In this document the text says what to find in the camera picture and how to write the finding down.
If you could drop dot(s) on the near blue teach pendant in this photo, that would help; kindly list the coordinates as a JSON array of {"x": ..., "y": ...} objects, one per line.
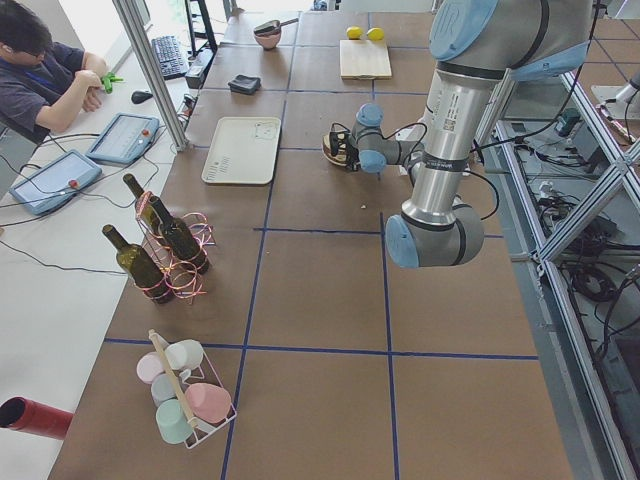
[{"x": 55, "y": 184}]

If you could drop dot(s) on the lilac cup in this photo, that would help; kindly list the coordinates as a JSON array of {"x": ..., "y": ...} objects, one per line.
[{"x": 149, "y": 367}]

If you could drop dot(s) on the copper wire bottle rack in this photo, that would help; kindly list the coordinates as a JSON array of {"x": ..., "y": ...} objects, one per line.
[{"x": 182, "y": 276}]

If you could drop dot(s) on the left yellow lemon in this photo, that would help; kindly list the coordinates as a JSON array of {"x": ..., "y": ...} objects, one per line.
[{"x": 354, "y": 32}]

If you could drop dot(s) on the pink cup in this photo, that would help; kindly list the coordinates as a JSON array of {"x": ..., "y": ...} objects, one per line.
[{"x": 209, "y": 402}]

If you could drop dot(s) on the grey cup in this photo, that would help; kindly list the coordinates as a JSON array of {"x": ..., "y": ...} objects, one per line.
[{"x": 162, "y": 389}]

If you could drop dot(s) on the metal scoop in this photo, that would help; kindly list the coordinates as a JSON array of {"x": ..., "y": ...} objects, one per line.
[{"x": 270, "y": 25}]

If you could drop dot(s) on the black keyboard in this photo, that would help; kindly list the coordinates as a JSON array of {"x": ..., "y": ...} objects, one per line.
[{"x": 169, "y": 55}]

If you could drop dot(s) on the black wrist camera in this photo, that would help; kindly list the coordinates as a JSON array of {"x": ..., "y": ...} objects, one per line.
[{"x": 337, "y": 140}]

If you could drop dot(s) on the green wine bottle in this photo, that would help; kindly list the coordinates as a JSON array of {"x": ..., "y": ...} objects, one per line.
[
  {"x": 141, "y": 268},
  {"x": 144, "y": 212},
  {"x": 178, "y": 236}
]

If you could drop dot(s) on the aluminium frame post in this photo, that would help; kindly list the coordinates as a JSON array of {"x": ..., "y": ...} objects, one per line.
[{"x": 133, "y": 25}]

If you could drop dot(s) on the white wire cup rack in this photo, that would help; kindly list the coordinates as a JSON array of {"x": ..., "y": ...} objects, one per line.
[{"x": 181, "y": 380}]

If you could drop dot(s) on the seated person in blue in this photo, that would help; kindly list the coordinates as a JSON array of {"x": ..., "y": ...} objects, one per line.
[{"x": 44, "y": 84}]

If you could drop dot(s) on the pink bowl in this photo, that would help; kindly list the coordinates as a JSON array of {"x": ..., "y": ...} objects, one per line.
[{"x": 267, "y": 37}]

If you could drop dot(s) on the far blue teach pendant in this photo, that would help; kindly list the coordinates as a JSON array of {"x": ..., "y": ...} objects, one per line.
[{"x": 124, "y": 139}]

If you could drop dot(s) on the black computer mouse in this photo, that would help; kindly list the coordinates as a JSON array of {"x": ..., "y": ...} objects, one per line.
[{"x": 140, "y": 96}]

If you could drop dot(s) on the yellow lemon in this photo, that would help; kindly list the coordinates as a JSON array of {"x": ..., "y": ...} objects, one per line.
[
  {"x": 354, "y": 32},
  {"x": 375, "y": 34}
]

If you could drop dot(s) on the wooden cutting board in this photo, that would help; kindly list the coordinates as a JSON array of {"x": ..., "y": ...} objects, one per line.
[{"x": 364, "y": 59}]

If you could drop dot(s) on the green plastic tool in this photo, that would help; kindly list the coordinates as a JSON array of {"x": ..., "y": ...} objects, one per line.
[{"x": 109, "y": 80}]

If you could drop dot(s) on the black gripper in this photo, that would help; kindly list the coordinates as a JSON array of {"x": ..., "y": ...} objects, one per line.
[{"x": 351, "y": 156}]

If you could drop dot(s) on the green wine bottle middle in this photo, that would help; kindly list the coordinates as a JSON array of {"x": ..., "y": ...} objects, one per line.
[{"x": 178, "y": 236}]

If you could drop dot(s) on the white bear serving tray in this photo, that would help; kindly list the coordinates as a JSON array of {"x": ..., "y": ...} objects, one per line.
[{"x": 243, "y": 151}]

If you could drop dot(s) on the green wine bottle front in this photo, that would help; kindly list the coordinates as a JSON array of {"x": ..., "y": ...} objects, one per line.
[{"x": 141, "y": 268}]

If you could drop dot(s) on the red cylinder tube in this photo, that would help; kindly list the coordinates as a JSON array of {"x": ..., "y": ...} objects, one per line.
[{"x": 28, "y": 416}]

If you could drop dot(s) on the white round plate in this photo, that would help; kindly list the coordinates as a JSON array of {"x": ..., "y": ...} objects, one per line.
[{"x": 335, "y": 150}]

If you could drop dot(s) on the right yellow lemon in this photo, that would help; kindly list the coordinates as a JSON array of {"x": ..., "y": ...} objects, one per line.
[{"x": 375, "y": 34}]

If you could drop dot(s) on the green wine bottle back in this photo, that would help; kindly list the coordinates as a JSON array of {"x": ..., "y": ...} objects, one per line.
[{"x": 144, "y": 212}]

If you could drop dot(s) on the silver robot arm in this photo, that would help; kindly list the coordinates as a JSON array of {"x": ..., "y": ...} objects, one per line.
[{"x": 475, "y": 43}]

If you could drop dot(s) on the blue teach pendant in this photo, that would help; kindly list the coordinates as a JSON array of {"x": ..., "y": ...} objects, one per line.
[
  {"x": 124, "y": 139},
  {"x": 55, "y": 184}
]

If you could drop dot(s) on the white cup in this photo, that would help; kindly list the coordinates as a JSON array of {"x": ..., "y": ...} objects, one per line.
[{"x": 184, "y": 354}]

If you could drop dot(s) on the folded grey cloth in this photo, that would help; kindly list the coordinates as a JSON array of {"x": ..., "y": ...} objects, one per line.
[{"x": 244, "y": 84}]

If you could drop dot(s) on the mint green cup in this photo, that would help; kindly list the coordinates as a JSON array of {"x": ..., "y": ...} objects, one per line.
[{"x": 172, "y": 423}]

